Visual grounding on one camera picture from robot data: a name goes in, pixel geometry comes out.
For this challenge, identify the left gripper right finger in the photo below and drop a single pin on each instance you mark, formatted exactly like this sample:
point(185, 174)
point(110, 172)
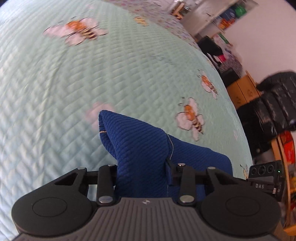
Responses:
point(183, 176)

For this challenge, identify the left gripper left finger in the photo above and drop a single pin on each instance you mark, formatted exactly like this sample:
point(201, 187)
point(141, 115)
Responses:
point(105, 185)

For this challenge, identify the blue knit sweater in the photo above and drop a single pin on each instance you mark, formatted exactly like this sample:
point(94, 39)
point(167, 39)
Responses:
point(141, 151)

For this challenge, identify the black puffer jacket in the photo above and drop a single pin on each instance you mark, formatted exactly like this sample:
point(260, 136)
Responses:
point(270, 114)

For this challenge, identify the wooden dresser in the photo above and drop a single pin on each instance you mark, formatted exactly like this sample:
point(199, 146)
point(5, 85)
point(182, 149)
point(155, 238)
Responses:
point(243, 91)

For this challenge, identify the black armchair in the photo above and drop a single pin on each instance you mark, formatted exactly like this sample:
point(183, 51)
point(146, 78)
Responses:
point(227, 65)

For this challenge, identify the mint quilted bee bedspread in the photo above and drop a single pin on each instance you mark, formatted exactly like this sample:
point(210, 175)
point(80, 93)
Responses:
point(64, 61)

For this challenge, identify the wooden chair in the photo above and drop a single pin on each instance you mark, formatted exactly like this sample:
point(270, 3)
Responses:
point(180, 10)

